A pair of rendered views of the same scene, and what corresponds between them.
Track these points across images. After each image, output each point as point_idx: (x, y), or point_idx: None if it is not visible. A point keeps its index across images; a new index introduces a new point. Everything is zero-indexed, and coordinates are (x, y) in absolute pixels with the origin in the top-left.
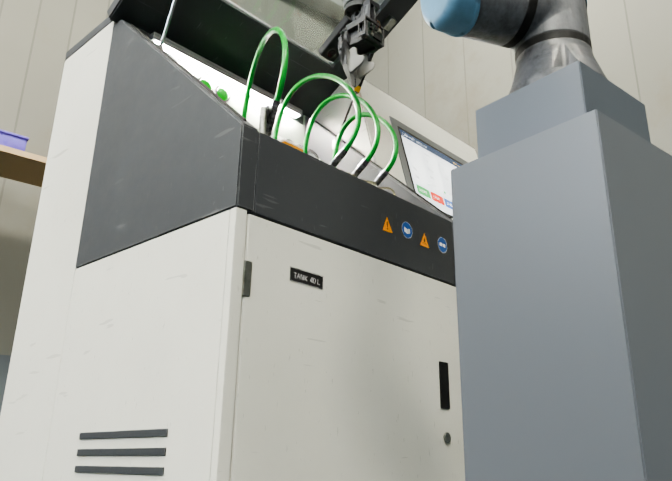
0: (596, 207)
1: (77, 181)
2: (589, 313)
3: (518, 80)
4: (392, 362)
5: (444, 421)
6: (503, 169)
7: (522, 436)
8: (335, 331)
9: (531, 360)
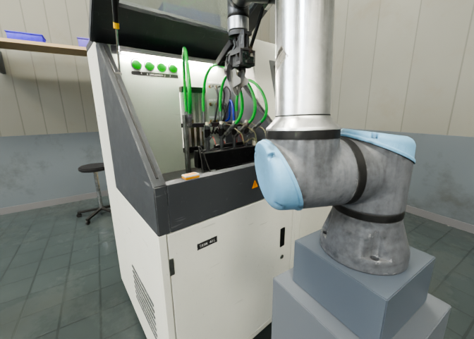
0: None
1: (106, 140)
2: None
3: (330, 241)
4: (256, 246)
5: (281, 250)
6: (305, 323)
7: None
8: (225, 254)
9: None
